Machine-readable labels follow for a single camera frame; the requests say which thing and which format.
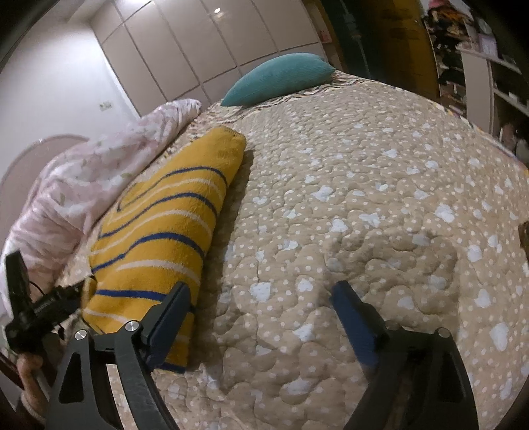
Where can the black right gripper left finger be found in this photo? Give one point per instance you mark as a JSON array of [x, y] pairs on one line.
[[82, 397]]

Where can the beige wardrobe with panel doors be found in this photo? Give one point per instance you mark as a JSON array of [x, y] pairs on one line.
[[165, 50]]

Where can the mustard yellow striped sweater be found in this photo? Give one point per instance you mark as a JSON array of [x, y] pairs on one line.
[[161, 231]]

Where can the left hand holding gripper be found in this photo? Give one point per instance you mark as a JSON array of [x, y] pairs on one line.
[[33, 402]]

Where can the white bookshelf with items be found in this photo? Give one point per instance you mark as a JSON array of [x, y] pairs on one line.
[[477, 75]]

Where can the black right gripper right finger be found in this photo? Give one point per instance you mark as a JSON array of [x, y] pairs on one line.
[[417, 380]]

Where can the teal cushion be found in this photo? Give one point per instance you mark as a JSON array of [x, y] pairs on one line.
[[278, 77]]

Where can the pink round headboard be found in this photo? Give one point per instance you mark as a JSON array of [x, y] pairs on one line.
[[23, 171]]

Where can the pink floral duvet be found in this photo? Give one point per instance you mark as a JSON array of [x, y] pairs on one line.
[[76, 188]]

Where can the beige dotted quilted bedspread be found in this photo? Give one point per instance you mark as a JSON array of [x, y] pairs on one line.
[[416, 208]]

